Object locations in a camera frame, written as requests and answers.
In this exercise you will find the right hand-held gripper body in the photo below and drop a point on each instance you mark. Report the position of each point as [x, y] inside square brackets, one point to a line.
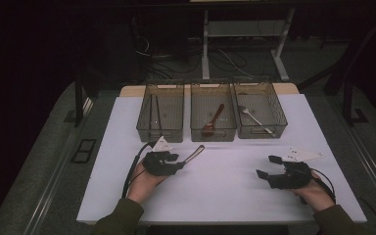
[292, 178]

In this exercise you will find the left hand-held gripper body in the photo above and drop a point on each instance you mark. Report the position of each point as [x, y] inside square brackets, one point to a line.
[156, 164]

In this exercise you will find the transparent brown plastic bin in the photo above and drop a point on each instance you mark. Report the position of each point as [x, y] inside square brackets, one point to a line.
[267, 104]
[209, 98]
[169, 112]

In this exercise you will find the brown wooden spoon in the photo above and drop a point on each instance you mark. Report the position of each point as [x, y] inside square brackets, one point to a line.
[213, 119]

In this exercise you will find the person's left hand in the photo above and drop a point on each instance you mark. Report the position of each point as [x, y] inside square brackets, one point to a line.
[145, 186]

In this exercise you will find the person's right hand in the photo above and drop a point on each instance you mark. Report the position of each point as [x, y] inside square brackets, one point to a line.
[316, 196]

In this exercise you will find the white table mat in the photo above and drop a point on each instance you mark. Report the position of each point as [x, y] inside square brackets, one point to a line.
[215, 196]

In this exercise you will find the black metal stand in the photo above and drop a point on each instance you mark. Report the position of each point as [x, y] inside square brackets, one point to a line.
[347, 104]

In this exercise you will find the white metal stand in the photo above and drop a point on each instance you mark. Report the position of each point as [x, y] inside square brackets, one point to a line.
[205, 49]

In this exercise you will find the grey metal rail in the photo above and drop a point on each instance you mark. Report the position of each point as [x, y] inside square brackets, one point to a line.
[49, 196]
[372, 163]

